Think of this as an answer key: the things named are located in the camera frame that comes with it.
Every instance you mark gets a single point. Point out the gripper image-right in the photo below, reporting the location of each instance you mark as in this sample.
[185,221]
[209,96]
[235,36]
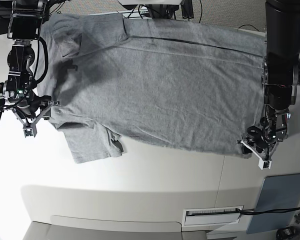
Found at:
[263,140]

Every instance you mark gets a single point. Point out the grey T-shirt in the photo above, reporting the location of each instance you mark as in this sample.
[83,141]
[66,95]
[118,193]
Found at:
[168,83]

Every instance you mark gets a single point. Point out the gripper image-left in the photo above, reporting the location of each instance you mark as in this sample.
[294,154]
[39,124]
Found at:
[27,110]

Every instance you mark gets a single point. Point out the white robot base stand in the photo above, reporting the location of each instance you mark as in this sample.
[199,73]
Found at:
[160,9]

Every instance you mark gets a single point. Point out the black device bottom right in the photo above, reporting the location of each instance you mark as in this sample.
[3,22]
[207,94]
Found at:
[288,233]

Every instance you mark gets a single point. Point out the white table cable grommet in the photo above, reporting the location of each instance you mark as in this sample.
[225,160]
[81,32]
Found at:
[205,217]

